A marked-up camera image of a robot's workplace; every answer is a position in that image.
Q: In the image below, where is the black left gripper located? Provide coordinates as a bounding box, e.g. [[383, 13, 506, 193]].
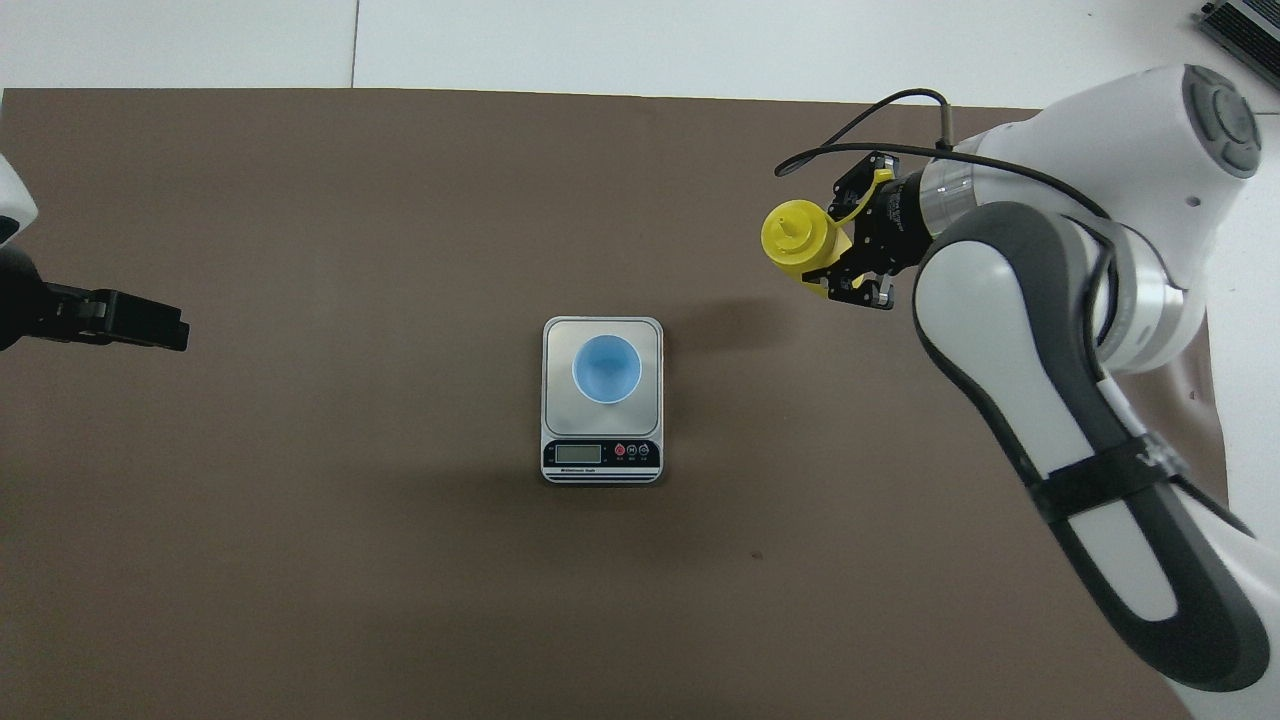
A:
[[0, 245, 191, 353]]

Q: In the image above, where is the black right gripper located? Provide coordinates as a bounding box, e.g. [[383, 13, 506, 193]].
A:
[[799, 151, 937, 312]]

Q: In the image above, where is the yellow squeeze bottle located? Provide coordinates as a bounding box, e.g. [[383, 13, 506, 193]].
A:
[[761, 168, 896, 301]]

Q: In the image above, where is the light blue plastic cup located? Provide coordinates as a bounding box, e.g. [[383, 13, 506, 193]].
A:
[[571, 335, 643, 406]]

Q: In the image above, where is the silver digital kitchen scale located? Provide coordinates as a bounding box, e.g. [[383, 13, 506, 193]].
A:
[[541, 316, 664, 486]]

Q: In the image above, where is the brown paper table mat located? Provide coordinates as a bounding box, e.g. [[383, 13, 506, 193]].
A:
[[0, 88, 1256, 720]]

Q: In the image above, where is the grey ribbed metal device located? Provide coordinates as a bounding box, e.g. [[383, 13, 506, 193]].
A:
[[1198, 0, 1280, 96]]

